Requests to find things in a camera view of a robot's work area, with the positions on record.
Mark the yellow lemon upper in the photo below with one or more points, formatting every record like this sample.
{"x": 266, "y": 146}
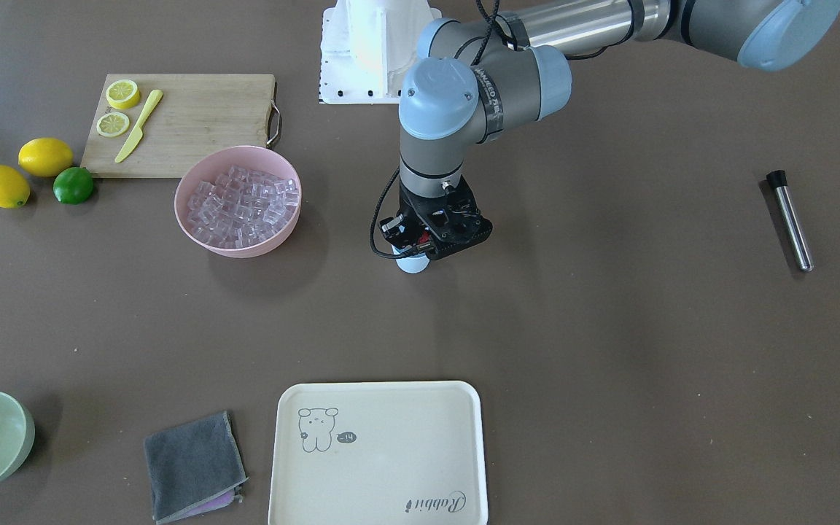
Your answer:
{"x": 45, "y": 157}

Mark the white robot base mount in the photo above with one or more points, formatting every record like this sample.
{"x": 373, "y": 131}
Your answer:
{"x": 367, "y": 48}

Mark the lemon slice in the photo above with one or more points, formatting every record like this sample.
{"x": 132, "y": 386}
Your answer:
{"x": 112, "y": 124}

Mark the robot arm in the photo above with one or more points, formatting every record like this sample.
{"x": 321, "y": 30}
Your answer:
{"x": 474, "y": 81}

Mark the steel muddler black tip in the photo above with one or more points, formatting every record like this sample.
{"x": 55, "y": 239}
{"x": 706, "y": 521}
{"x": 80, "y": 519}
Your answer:
{"x": 778, "y": 182}

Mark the clear ice cubes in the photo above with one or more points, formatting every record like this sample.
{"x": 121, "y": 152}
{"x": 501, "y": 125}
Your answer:
{"x": 241, "y": 208}

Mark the yellow lemon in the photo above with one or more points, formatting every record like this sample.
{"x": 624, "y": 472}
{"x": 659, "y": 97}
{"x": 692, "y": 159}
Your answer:
{"x": 45, "y": 157}
{"x": 15, "y": 189}

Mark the wooden cutting board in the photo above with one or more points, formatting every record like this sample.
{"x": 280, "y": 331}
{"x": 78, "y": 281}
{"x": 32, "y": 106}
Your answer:
{"x": 198, "y": 114}

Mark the light blue cup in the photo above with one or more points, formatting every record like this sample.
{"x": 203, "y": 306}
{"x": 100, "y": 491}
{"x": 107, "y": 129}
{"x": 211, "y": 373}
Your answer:
{"x": 416, "y": 263}

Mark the green lime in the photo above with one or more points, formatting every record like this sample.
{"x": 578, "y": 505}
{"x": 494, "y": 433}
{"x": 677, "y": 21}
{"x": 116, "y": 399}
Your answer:
{"x": 73, "y": 186}

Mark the yellow lemon lower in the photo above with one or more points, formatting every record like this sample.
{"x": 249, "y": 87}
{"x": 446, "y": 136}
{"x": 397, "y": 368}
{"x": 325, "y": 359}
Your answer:
{"x": 15, "y": 189}

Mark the pink bowl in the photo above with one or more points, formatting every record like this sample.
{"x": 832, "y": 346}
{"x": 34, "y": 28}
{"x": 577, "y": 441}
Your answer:
{"x": 258, "y": 158}

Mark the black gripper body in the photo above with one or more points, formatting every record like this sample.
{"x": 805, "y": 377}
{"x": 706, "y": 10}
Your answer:
{"x": 396, "y": 227}

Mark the yellow plastic knife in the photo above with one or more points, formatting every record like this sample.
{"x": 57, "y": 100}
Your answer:
{"x": 137, "y": 132}

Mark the cream rabbit serving tray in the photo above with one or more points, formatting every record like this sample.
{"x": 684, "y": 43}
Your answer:
{"x": 399, "y": 452}

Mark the lemon half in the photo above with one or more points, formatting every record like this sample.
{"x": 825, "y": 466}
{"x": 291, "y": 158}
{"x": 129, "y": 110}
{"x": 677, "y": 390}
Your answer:
{"x": 123, "y": 94}

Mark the grey folded cloth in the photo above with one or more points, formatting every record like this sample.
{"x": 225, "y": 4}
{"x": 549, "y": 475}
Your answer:
{"x": 193, "y": 468}

